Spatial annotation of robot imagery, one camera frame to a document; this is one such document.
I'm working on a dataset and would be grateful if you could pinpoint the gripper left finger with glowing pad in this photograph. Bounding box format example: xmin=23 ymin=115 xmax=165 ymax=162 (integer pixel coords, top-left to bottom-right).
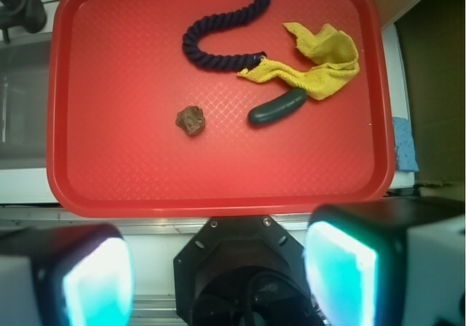
xmin=1 ymin=223 xmax=135 ymax=325

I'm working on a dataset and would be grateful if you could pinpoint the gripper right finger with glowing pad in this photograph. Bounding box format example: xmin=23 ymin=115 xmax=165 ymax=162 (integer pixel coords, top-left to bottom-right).
xmin=304 ymin=196 xmax=465 ymax=325

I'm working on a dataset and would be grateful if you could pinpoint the green plastic pickle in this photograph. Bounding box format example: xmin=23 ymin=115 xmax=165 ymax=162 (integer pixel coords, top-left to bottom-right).
xmin=248 ymin=88 xmax=307 ymax=126

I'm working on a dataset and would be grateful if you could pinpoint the blue sponge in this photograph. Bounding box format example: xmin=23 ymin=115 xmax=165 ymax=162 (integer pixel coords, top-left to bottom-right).
xmin=392 ymin=117 xmax=419 ymax=172

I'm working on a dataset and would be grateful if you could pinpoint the brown crumpled lump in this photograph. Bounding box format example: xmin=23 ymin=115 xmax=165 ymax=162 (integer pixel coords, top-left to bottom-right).
xmin=175 ymin=106 xmax=205 ymax=137

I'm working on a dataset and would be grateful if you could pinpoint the red plastic tray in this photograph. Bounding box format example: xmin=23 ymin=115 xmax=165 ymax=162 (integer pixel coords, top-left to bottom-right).
xmin=47 ymin=0 xmax=395 ymax=218

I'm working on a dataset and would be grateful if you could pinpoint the yellow cloth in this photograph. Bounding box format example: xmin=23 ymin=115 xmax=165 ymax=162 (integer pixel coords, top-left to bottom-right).
xmin=237 ymin=22 xmax=360 ymax=101

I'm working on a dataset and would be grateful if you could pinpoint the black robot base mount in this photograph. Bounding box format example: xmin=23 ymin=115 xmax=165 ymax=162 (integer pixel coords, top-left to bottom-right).
xmin=173 ymin=216 xmax=323 ymax=325

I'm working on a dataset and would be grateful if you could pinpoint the dark blue twisted rope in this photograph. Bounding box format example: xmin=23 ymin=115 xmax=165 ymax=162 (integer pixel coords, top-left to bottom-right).
xmin=181 ymin=0 xmax=278 ymax=72

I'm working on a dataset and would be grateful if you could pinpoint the dark clamp handle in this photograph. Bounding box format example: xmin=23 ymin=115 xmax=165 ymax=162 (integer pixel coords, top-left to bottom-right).
xmin=1 ymin=0 xmax=47 ymax=44

